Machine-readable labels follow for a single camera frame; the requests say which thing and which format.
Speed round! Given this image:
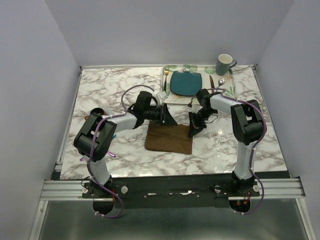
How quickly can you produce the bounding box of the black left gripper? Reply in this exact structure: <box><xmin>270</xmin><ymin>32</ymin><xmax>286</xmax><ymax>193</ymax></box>
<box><xmin>143</xmin><ymin>103</ymin><xmax>178</xmax><ymax>126</ymax></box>

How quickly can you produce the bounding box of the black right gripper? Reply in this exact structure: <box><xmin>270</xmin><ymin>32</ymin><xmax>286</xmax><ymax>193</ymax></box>
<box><xmin>188</xmin><ymin>108</ymin><xmax>216</xmax><ymax>138</ymax></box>

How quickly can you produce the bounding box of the brown cloth napkin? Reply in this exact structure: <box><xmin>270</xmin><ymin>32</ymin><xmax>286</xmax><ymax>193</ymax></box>
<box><xmin>144</xmin><ymin>121</ymin><xmax>193</xmax><ymax>155</ymax></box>

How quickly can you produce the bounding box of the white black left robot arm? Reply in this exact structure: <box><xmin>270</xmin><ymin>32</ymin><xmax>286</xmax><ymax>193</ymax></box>
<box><xmin>73</xmin><ymin>91</ymin><xmax>177</xmax><ymax>198</ymax></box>

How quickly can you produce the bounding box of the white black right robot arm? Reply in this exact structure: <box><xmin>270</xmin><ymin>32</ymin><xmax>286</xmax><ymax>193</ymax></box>
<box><xmin>188</xmin><ymin>88</ymin><xmax>267</xmax><ymax>196</ymax></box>

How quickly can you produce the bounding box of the teal square plate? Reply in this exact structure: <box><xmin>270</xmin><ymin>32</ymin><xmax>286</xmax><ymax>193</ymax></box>
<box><xmin>169</xmin><ymin>71</ymin><xmax>202</xmax><ymax>97</ymax></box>

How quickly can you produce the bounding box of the brown wooden knife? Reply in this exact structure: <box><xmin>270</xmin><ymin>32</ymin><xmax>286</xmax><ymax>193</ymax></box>
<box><xmin>209</xmin><ymin>75</ymin><xmax>215</xmax><ymax>89</ymax></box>

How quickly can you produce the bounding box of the silver spoon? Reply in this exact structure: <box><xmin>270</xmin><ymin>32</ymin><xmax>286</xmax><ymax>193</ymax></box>
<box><xmin>218</xmin><ymin>78</ymin><xmax>226</xmax><ymax>88</ymax></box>

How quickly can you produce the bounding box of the white leaf-pattern tray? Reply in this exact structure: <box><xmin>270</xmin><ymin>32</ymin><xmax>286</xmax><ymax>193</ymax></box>
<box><xmin>161</xmin><ymin>64</ymin><xmax>237</xmax><ymax>105</ymax></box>

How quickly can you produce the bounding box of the iridescent rainbow spoon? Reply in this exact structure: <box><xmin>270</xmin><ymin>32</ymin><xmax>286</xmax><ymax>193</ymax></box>
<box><xmin>79</xmin><ymin>151</ymin><xmax>116</xmax><ymax>162</ymax></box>

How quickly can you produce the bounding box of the grey-green ceramic mug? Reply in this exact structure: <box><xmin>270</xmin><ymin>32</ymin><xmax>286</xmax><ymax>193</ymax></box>
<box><xmin>215</xmin><ymin>54</ymin><xmax>237</xmax><ymax>76</ymax></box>

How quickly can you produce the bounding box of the orange coffee cup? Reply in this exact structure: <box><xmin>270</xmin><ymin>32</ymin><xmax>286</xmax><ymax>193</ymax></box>
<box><xmin>84</xmin><ymin>107</ymin><xmax>106</xmax><ymax>120</ymax></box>

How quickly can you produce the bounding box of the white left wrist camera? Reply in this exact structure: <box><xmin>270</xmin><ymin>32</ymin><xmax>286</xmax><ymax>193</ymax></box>
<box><xmin>153</xmin><ymin>91</ymin><xmax>167</xmax><ymax>101</ymax></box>

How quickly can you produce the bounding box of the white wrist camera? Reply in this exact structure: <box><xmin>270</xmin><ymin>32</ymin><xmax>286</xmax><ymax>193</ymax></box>
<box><xmin>187</xmin><ymin>99</ymin><xmax>199</xmax><ymax>108</ymax></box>
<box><xmin>153</xmin><ymin>91</ymin><xmax>167</xmax><ymax>101</ymax></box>

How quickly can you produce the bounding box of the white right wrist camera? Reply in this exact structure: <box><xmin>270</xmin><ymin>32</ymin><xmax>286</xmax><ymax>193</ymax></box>
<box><xmin>187</xmin><ymin>99</ymin><xmax>199</xmax><ymax>108</ymax></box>

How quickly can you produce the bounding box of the gold fork green handle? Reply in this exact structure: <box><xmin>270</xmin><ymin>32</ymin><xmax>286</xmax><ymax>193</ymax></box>
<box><xmin>163</xmin><ymin>67</ymin><xmax>169</xmax><ymax>93</ymax></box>

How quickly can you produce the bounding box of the black metal base frame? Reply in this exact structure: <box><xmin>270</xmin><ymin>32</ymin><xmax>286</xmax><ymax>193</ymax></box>
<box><xmin>51</xmin><ymin>173</ymin><xmax>293</xmax><ymax>210</ymax></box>

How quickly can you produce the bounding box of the aluminium extrusion rail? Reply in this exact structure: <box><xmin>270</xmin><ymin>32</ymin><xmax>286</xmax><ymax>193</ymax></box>
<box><xmin>40</xmin><ymin>178</ymin><xmax>306</xmax><ymax>201</ymax></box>

